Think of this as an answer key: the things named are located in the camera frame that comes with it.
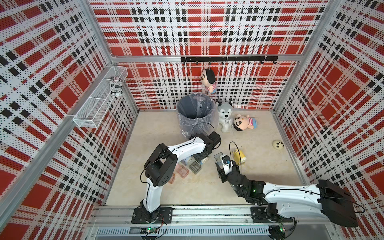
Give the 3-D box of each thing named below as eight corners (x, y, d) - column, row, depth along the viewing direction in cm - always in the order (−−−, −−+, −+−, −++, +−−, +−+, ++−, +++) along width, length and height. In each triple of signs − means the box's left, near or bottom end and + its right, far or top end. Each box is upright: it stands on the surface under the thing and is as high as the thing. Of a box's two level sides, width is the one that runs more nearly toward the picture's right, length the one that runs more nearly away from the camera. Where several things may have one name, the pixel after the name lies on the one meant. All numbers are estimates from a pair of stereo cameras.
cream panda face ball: (274, 151, 99) (277, 147, 96) (271, 143, 103) (274, 139, 100) (282, 150, 99) (285, 147, 96) (279, 143, 103) (282, 139, 100)
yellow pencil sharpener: (236, 166, 92) (238, 161, 87) (232, 155, 98) (234, 149, 92) (244, 165, 93) (247, 159, 87) (240, 154, 98) (242, 148, 92)
